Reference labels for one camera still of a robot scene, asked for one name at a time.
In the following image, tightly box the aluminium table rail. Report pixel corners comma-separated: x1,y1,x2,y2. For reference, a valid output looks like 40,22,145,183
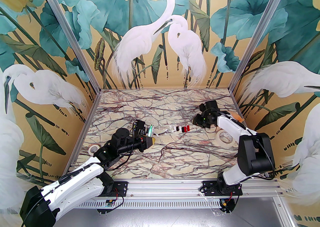
49,180,282,198

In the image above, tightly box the grey metal sheet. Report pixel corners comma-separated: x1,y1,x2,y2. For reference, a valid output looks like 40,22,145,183
51,208,285,227

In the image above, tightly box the black mounting bracket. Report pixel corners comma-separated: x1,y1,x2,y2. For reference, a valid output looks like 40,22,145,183
218,197,237,213
96,198,116,215

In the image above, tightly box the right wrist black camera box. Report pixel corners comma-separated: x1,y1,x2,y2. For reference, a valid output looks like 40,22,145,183
199,100,218,112

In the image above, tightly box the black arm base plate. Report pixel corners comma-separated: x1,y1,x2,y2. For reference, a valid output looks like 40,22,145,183
202,180,243,196
89,180,128,196

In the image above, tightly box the aluminium frame post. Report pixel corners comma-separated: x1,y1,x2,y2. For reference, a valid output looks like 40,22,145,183
229,0,298,94
32,0,102,90

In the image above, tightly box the orange fish toy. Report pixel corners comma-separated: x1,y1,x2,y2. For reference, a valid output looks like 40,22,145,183
230,112,244,123

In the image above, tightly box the beige masking tape roll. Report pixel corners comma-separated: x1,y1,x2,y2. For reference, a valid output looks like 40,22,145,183
216,131,235,145

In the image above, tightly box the perforated metal strip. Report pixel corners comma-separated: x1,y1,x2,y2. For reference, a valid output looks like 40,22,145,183
50,197,285,209

